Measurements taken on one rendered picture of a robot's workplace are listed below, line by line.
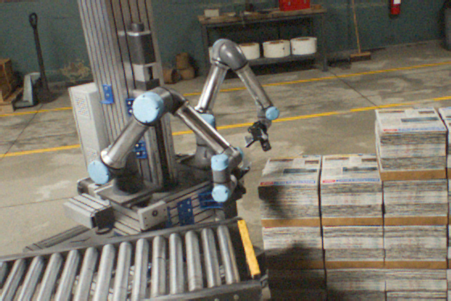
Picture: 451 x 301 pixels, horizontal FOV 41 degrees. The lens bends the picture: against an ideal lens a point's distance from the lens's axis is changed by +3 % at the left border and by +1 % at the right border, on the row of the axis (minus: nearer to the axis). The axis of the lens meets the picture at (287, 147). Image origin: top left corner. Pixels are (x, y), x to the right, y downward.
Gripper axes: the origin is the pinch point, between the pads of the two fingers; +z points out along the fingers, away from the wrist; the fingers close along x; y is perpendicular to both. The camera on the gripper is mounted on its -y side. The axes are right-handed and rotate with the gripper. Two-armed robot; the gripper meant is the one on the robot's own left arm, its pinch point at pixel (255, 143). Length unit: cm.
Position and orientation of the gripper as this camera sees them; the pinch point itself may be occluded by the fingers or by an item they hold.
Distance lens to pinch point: 312.6
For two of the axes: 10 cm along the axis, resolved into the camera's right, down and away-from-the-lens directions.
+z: -1.5, 3.5, -9.3
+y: -4.4, -8.6, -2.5
